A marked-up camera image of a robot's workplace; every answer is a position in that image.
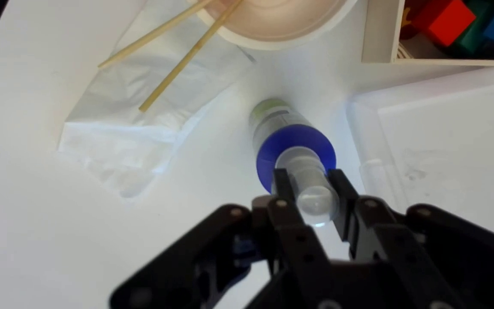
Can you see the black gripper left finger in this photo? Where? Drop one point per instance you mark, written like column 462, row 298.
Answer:
column 283, row 229

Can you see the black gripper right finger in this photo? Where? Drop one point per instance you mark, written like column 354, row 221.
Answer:
column 372, row 229

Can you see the clear bottle cap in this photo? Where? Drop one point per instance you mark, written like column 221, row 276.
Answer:
column 309, row 183

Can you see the blue spray bottle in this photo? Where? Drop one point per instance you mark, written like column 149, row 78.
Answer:
column 290, row 138

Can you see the white plastic tray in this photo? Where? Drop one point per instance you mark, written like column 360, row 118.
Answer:
column 446, row 149

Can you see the clear plastic bag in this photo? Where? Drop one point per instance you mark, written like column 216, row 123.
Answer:
column 132, row 114

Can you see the wooden tray of blocks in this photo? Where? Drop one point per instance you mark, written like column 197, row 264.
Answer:
column 381, row 35

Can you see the wooden chopstick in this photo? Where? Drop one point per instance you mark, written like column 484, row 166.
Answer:
column 155, row 35
column 192, row 54

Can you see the white round bowl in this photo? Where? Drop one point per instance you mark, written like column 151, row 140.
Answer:
column 275, row 23

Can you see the red toy block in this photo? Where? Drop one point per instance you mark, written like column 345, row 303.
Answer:
column 444, row 20

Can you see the green toy block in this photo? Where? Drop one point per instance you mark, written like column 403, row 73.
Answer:
column 479, row 35

